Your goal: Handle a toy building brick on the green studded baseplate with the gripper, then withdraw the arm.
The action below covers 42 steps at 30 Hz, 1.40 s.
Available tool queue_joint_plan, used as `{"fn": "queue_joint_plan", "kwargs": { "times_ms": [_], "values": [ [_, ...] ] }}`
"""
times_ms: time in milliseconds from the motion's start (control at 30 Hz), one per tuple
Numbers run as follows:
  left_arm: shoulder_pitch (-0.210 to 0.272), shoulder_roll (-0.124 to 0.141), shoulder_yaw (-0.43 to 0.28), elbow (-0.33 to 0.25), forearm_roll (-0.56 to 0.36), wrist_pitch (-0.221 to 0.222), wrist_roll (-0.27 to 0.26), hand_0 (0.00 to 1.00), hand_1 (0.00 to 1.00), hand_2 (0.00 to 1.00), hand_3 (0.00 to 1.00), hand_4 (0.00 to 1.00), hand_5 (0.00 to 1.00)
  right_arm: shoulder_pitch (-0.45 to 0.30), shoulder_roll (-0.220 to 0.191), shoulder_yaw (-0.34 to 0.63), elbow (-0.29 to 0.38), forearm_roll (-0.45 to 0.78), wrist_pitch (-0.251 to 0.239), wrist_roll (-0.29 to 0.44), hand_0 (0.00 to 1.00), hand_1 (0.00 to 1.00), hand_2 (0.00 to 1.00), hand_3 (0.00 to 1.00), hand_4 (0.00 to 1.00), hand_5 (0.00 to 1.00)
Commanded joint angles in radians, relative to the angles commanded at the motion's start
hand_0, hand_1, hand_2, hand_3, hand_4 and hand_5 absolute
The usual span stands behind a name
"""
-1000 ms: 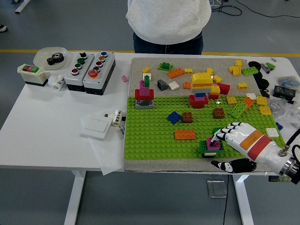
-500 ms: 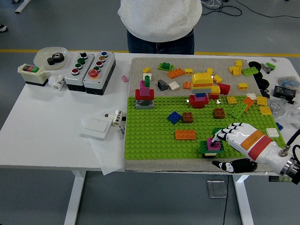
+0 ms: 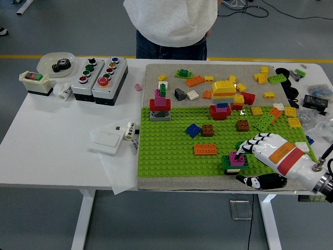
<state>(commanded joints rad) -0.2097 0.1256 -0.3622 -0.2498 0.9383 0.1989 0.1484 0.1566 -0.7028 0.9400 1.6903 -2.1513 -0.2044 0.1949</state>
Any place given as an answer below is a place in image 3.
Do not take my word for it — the plastic bag with blue part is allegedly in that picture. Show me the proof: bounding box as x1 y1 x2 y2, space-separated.
308 83 333 101

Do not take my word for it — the black metal gear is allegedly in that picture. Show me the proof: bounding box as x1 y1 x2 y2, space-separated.
52 59 72 73

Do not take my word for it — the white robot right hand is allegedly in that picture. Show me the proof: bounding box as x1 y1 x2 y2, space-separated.
234 132 330 193

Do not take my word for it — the red wide brick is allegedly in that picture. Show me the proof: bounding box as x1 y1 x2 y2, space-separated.
149 98 172 112

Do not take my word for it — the brown 2x2 brick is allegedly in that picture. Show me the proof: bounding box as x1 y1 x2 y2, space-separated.
201 124 215 138
236 120 250 132

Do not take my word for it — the black digital meter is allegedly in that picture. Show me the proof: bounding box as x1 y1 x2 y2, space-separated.
302 94 329 115

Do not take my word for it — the looped black floor cable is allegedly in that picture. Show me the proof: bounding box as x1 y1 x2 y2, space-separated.
217 0 269 18

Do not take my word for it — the grey metal frame foot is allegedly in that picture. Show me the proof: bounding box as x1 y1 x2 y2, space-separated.
16 0 34 16

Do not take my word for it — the orange 2x4 brick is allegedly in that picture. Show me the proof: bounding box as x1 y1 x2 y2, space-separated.
194 144 217 156
185 76 206 88

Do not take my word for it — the magenta 2x2 brick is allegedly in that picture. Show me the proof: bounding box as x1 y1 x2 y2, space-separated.
228 152 247 167

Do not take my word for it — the grey-brown foam mat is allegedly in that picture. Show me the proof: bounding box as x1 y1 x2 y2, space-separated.
137 64 322 192

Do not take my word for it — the orange small brick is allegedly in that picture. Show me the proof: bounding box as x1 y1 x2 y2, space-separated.
269 107 283 125

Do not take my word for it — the yellow orange brick stack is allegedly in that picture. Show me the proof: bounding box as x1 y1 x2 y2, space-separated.
211 80 237 105

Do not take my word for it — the red rounded brick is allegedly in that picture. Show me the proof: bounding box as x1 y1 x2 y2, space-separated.
209 104 232 121

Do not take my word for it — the grey base brick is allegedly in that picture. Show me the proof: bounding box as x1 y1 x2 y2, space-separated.
150 109 172 122

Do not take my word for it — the dark grey slope brick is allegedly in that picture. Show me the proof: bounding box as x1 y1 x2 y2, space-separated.
174 87 187 101

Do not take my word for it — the pink tall brick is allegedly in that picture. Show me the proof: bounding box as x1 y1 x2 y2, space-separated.
154 89 167 106

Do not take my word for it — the pink flat plate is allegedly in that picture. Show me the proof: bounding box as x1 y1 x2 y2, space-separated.
213 105 232 114

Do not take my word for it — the grey four-button control box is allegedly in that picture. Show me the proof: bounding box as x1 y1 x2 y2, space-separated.
71 57 105 102

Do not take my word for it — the long black floor cable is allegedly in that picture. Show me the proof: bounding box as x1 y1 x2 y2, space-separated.
261 0 333 20

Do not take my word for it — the lime green 2x4 plate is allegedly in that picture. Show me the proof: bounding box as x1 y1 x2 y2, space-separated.
253 112 276 132

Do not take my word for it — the green brick on lime plate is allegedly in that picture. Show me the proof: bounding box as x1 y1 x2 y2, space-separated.
174 69 193 80

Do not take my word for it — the white paper sheet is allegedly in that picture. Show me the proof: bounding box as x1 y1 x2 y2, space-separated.
88 124 141 195

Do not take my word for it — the translucent white plastic dish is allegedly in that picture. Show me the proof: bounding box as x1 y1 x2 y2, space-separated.
37 52 76 78

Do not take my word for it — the beige red-green switch box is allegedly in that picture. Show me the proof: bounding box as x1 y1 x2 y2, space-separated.
19 71 54 97

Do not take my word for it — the grey emergency-stop button box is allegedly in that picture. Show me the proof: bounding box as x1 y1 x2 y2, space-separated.
92 57 129 106

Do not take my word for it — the blue 2x2 brick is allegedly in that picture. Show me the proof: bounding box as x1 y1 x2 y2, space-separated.
186 123 201 138

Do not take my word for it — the yellow upturned 2x2 brick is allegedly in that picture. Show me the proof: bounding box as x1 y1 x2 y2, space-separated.
253 72 268 85

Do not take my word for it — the lime green 2x3 brick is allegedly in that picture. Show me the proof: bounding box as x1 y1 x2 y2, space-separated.
268 74 288 85

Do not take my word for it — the white pipe tee fitting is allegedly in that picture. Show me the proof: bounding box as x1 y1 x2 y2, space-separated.
53 82 73 101

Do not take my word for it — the white printed label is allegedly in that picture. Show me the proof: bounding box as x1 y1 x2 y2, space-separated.
129 137 140 155

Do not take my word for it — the table height control panel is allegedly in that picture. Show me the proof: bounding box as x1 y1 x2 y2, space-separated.
298 194 325 203

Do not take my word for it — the person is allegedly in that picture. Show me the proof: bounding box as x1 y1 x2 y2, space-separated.
123 0 222 60

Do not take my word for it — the white wall switch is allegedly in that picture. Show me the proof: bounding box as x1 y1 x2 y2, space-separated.
89 129 125 156

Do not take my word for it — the thin black hanging cable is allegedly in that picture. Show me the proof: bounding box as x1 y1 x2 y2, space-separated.
247 194 255 250

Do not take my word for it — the green studded baseplate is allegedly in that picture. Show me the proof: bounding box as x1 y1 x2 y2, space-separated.
137 105 323 178

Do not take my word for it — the labelled white pipe tee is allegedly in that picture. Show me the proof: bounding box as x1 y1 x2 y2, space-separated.
116 121 138 142

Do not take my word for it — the metal floor outlet box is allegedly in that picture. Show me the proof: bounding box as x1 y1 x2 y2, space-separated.
229 199 253 221

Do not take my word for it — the white floor cable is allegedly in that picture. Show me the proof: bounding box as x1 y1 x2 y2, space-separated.
222 0 248 8

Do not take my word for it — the red slope brick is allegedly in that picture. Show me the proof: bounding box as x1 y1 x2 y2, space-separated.
240 91 257 106

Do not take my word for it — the white table leg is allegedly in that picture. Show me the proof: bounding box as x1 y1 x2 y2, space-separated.
258 194 283 250
70 189 96 250

